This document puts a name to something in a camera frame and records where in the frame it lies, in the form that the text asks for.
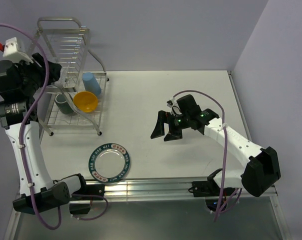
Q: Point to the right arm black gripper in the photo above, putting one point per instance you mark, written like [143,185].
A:
[159,130]

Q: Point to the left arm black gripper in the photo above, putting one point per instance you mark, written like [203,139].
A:
[41,70]

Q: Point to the clear glass cup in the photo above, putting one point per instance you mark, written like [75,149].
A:
[64,75]

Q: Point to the dark grey mug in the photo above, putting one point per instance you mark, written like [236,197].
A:
[62,104]

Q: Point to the blue plastic cup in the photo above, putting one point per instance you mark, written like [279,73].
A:
[90,83]

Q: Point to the yellow plastic bowl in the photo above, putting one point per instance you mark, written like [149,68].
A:
[85,101]

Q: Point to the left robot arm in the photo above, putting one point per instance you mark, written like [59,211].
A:
[18,116]

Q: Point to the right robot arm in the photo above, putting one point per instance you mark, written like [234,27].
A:
[130,109]

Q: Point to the metal dish rack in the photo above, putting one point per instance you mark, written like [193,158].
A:
[66,41]

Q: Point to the white plate green rim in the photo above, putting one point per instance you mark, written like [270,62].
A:
[109,163]

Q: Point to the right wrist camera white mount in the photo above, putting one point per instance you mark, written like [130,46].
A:
[174,108]

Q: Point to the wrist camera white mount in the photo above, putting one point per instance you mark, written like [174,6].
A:
[14,51]
[174,108]

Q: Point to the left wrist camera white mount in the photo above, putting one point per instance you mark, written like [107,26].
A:
[14,51]

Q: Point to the aluminium table edge rail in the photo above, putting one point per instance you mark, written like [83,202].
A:
[151,187]

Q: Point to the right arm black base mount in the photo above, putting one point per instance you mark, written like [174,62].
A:
[210,189]

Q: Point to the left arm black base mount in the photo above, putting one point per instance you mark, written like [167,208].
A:
[82,201]

